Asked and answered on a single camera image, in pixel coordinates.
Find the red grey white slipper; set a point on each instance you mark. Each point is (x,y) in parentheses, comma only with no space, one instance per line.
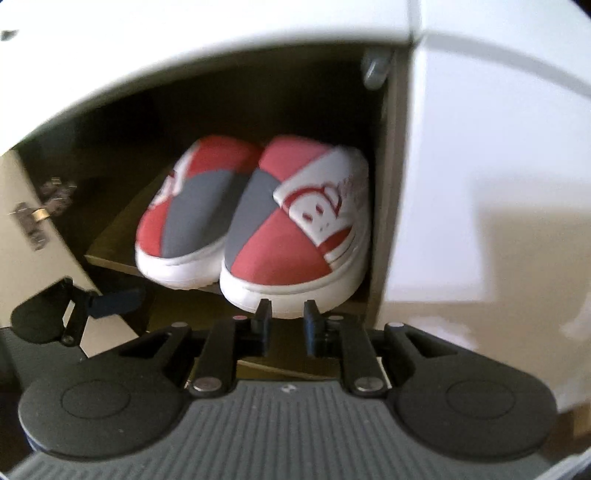
(286,249)
(184,230)

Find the white cabinet door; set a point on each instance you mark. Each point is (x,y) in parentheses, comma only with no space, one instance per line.
(27,272)
(485,230)

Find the metal door hinge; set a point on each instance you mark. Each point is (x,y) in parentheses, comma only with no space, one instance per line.
(375,69)
(30,217)

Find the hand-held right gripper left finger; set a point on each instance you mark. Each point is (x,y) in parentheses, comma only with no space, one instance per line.
(262,325)

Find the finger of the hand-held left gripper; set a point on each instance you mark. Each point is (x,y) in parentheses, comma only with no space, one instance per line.
(115,303)

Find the shoe cabinet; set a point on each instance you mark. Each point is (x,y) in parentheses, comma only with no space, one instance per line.
(111,221)

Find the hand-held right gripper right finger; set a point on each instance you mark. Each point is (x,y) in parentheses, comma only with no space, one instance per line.
(311,327)

